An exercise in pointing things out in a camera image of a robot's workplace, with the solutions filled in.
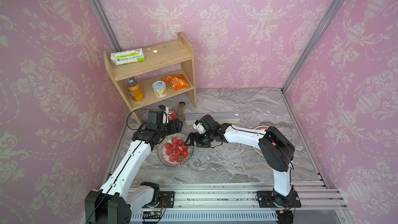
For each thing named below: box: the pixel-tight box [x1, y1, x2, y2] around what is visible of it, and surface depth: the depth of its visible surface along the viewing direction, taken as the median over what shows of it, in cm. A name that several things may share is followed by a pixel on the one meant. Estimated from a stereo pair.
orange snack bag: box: [162, 74, 191, 91], surface depth 91 cm
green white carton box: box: [110, 48, 146, 66], surface depth 73 cm
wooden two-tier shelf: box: [103, 32, 197, 126], surface depth 82 cm
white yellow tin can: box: [151, 80, 168, 98], surface depth 89 cm
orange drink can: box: [126, 79, 145, 102], surface depth 81 cm
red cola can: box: [167, 107, 176, 121], surface depth 96 cm
